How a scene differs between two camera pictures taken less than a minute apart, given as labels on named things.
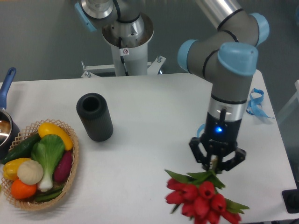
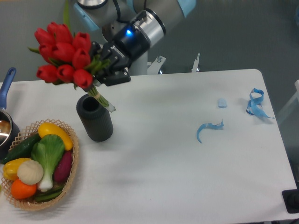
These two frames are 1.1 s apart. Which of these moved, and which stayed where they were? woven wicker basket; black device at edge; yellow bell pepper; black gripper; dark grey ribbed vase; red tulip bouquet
Moved: black gripper; red tulip bouquet
Stayed: black device at edge; yellow bell pepper; dark grey ribbed vase; woven wicker basket
